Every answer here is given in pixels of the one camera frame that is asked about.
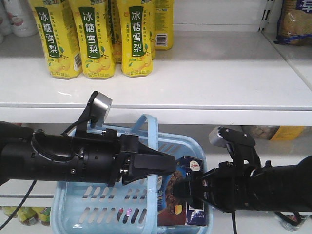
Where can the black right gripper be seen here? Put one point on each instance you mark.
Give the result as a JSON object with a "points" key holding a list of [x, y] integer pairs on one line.
{"points": [[225, 188]]}

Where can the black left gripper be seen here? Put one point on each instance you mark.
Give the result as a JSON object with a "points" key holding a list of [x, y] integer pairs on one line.
{"points": [[110, 158]]}

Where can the Chocofello cookie box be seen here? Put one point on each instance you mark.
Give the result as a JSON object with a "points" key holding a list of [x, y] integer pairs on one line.
{"points": [[174, 211]]}

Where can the light blue plastic basket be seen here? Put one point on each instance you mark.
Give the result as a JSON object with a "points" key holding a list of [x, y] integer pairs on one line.
{"points": [[94, 208]]}

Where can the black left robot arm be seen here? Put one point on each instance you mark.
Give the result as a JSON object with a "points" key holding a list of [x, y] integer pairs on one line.
{"points": [[27, 154]]}

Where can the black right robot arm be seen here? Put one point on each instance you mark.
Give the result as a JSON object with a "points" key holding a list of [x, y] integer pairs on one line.
{"points": [[278, 189]]}

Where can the clear nut box yellow label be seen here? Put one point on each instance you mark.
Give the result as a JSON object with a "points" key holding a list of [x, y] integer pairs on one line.
{"points": [[281, 133]]}

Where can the white store shelving unit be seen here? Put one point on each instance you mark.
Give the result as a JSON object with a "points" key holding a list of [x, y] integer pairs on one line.
{"points": [[223, 69]]}

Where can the yellow pear drink bottle middle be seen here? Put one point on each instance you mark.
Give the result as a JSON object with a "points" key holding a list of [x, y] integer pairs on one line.
{"points": [[94, 38]]}

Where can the yellow pear drink bottle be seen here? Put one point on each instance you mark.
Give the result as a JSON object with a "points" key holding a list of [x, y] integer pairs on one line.
{"points": [[135, 22], [58, 36], [164, 19], [94, 38]]}

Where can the yellow pear drink bottle right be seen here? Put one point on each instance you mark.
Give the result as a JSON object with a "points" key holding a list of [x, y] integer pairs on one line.
{"points": [[135, 22]]}

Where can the yellow pear drink bottle rear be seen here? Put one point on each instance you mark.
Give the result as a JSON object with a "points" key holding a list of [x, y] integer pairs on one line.
{"points": [[164, 19]]}

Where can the yellow pear drink bottle left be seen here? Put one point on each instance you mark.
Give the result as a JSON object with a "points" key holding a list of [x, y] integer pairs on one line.
{"points": [[58, 36]]}

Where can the white yogurt bottle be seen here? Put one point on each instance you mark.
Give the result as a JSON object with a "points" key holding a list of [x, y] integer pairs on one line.
{"points": [[21, 17]]}

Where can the cracker package blue label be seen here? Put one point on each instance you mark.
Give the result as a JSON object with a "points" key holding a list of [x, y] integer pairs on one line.
{"points": [[295, 23]]}

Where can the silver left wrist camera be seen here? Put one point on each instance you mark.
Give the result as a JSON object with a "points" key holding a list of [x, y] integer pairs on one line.
{"points": [[95, 112]]}

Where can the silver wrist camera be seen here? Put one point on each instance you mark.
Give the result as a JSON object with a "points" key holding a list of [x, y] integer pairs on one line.
{"points": [[95, 112], [240, 145]]}

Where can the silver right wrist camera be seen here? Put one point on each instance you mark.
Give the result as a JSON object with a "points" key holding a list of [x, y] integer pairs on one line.
{"points": [[240, 145]]}

